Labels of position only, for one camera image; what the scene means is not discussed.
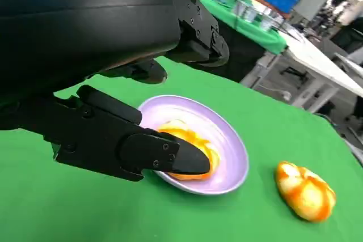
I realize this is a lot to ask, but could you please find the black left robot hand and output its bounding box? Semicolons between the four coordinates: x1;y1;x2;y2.
0;0;230;182

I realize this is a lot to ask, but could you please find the orange white toy bread roll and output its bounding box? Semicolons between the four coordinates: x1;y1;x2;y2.
157;120;222;182
275;161;337;223

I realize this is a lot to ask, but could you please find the green cloth on workshop table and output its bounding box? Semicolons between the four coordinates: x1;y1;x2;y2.
167;0;288;55

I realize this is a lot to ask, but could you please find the clear plastic cup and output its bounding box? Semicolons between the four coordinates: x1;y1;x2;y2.
259;9;284;31
234;0;258;22

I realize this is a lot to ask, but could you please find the lilac plate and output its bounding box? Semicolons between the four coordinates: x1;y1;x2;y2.
137;94;250;196

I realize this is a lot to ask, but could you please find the white workshop table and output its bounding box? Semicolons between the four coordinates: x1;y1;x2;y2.
240;20;363;112

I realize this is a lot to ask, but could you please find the black office chair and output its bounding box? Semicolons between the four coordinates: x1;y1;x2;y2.
331;23;363;54

